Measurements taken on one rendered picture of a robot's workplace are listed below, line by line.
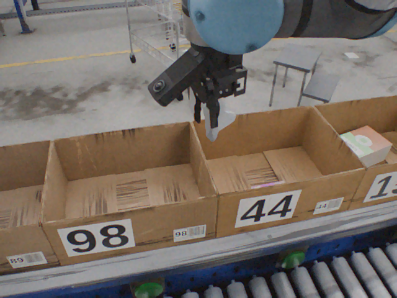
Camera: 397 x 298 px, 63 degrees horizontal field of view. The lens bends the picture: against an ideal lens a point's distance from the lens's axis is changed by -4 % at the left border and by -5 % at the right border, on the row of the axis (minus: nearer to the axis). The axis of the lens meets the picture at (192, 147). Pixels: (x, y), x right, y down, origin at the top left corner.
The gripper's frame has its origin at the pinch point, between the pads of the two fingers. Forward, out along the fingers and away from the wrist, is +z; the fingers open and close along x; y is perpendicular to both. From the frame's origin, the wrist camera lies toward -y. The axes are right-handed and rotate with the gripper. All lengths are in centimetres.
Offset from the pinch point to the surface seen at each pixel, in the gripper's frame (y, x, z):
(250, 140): 25.0, 15.5, 31.0
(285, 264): 13.7, -20.6, 39.7
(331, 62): 247, 167, 162
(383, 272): 41, -35, 48
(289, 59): 146, 129, 105
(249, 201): 7.5, -8.9, 20.1
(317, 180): 24.7, -12.8, 18.3
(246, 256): 3.9, -15.7, 33.5
